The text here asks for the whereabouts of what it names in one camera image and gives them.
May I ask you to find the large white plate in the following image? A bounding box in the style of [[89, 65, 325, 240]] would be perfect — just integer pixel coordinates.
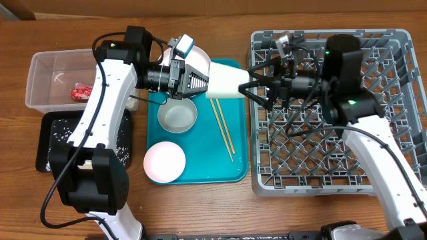
[[160, 46, 211, 75]]

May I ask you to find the white cup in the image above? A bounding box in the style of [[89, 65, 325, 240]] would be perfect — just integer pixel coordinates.
[[205, 62, 250, 99]]

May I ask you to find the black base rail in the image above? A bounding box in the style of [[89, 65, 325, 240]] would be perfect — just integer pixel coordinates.
[[143, 231, 327, 240]]

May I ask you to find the grey dishwasher rack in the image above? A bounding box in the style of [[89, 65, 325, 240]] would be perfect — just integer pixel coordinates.
[[250, 29, 426, 197]]

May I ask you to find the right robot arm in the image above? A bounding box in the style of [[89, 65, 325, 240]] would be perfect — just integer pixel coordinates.
[[238, 34, 426, 239]]

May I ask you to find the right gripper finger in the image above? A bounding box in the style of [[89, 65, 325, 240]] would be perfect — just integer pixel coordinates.
[[247, 56, 282, 80], [238, 80, 277, 111]]

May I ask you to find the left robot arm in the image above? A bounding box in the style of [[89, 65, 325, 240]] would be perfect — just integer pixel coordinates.
[[47, 26, 209, 239]]

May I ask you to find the wooden chopstick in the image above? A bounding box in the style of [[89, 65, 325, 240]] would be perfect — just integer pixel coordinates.
[[216, 99, 236, 155], [209, 99, 234, 162]]

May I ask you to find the wooden chopstick left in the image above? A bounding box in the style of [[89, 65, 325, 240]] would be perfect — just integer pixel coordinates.
[[209, 99, 234, 162]]

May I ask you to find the teal serving tray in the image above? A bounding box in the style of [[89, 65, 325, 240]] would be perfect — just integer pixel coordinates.
[[147, 94, 249, 185]]

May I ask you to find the wooden chopstick right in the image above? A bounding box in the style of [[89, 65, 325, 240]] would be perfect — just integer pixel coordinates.
[[216, 99, 236, 155]]

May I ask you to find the black plastic tray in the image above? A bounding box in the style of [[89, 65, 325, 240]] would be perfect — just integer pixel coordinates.
[[35, 109, 133, 173]]

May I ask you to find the small pink bowl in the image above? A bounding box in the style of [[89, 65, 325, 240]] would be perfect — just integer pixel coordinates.
[[143, 141, 186, 183]]

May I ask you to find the leftover rice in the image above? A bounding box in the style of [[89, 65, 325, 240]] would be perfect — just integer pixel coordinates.
[[47, 116, 132, 168]]

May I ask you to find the red snack wrapper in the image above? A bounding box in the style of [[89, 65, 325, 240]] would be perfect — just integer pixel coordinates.
[[71, 82, 93, 101]]

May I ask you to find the grey bowl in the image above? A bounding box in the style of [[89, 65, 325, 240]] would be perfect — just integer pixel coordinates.
[[157, 99, 197, 133]]

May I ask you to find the clear plastic waste bin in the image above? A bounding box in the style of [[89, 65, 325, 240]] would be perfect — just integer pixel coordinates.
[[25, 48, 140, 115]]

